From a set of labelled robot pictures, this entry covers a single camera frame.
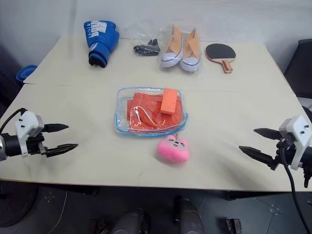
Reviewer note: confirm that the blue boxing glove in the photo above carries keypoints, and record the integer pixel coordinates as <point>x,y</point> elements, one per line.
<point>100,41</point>

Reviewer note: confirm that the table tennis paddle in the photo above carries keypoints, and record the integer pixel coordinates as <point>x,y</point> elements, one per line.
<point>219,53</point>

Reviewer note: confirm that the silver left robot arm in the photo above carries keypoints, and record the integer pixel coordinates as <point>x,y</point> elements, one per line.
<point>6,147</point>

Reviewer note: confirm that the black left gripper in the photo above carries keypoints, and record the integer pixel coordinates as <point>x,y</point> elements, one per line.
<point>34,145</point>

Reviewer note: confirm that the small clear plastic bag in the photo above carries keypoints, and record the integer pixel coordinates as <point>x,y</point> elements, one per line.
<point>139,33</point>

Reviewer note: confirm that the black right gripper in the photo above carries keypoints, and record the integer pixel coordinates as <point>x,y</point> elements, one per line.
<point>287,151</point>

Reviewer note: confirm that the orange cloth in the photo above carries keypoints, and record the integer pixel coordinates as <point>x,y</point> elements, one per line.
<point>151,122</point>

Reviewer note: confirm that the black chair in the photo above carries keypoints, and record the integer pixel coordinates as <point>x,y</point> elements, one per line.
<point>299,70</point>

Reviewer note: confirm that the blue plastic bowl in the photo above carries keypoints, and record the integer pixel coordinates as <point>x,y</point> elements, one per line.
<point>24,73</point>

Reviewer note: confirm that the pair of white shoes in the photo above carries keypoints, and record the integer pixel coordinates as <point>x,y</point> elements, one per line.
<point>179,70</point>

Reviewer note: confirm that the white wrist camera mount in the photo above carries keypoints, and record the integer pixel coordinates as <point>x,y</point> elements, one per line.
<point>298,132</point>
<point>26,124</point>

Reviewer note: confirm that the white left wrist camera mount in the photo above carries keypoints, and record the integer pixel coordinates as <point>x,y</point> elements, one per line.
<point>26,124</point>

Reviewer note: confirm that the white orange canvas shoe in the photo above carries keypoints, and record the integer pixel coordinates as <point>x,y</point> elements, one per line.
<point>170,54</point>
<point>191,61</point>

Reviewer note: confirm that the orange rectangular block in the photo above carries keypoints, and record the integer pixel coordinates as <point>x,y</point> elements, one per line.
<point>169,102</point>

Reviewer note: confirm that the black item in bag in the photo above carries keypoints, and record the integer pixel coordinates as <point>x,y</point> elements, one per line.
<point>145,50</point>

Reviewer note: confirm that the small black floor object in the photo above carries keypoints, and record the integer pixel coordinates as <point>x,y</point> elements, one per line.
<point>232,225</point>

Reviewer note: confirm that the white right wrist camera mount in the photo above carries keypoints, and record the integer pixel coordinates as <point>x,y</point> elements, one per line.
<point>298,132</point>

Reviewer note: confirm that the dark rounded shape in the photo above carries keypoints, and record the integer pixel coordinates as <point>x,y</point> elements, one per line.
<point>129,223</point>
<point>189,217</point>

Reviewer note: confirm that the black round fan base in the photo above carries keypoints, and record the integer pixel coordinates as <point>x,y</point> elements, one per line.
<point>17,204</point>

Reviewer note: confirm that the clear pouch with orange contents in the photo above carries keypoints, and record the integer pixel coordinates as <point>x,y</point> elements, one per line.
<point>122,114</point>

